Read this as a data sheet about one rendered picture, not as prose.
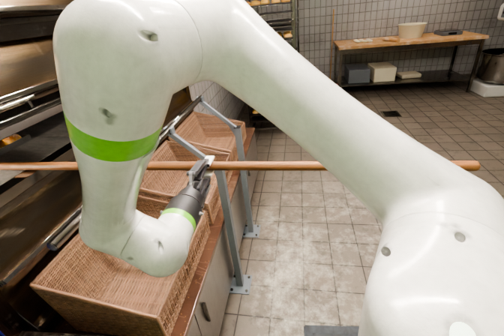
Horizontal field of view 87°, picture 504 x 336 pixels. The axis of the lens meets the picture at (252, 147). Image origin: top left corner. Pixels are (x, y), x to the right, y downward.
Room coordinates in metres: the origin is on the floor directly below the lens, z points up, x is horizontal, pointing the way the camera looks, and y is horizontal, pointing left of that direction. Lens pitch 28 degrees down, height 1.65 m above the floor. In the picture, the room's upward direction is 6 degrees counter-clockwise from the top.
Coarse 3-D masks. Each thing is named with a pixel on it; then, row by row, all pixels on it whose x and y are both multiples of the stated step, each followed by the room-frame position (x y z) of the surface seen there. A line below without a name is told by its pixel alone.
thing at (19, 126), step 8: (40, 112) 0.87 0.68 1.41; (48, 112) 0.90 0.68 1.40; (56, 112) 0.92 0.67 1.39; (24, 120) 0.81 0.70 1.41; (32, 120) 0.83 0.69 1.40; (40, 120) 0.86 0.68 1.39; (8, 128) 0.76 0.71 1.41; (16, 128) 0.78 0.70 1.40; (24, 128) 0.80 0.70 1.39; (0, 136) 0.73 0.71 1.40
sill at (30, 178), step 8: (56, 152) 1.05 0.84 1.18; (64, 152) 1.04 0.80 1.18; (72, 152) 1.07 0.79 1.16; (40, 160) 0.99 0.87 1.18; (48, 160) 0.98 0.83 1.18; (56, 160) 0.99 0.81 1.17; (64, 160) 1.03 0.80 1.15; (16, 176) 0.88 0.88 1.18; (24, 176) 0.87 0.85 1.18; (32, 176) 0.88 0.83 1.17; (40, 176) 0.91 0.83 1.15; (8, 184) 0.82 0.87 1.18; (16, 184) 0.82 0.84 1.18; (24, 184) 0.84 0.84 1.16; (32, 184) 0.86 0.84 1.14; (0, 192) 0.78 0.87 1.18; (8, 192) 0.79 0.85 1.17; (16, 192) 0.81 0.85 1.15; (0, 200) 0.75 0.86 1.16; (8, 200) 0.77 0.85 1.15
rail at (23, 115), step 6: (48, 102) 0.92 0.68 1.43; (54, 102) 0.94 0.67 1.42; (60, 102) 0.96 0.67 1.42; (36, 108) 0.87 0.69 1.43; (42, 108) 0.89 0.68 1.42; (48, 108) 0.91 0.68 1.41; (18, 114) 0.82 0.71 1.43; (24, 114) 0.82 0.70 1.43; (30, 114) 0.84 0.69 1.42; (36, 114) 0.86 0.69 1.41; (6, 120) 0.77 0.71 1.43; (12, 120) 0.78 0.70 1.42; (18, 120) 0.80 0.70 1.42; (0, 126) 0.74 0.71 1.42; (6, 126) 0.76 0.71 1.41
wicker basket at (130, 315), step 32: (64, 256) 0.79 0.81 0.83; (96, 256) 0.88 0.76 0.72; (192, 256) 0.87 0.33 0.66; (32, 288) 0.66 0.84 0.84; (64, 288) 0.72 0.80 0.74; (96, 288) 0.79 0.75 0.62; (128, 288) 0.80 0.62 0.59; (160, 288) 0.78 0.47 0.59; (96, 320) 0.62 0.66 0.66; (128, 320) 0.59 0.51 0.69; (160, 320) 0.57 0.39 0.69
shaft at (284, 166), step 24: (0, 168) 0.93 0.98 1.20; (24, 168) 0.90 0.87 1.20; (48, 168) 0.88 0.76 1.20; (72, 168) 0.86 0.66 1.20; (168, 168) 0.78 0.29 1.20; (216, 168) 0.75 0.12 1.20; (240, 168) 0.73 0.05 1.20; (264, 168) 0.72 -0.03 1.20; (288, 168) 0.70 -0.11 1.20; (312, 168) 0.69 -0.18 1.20
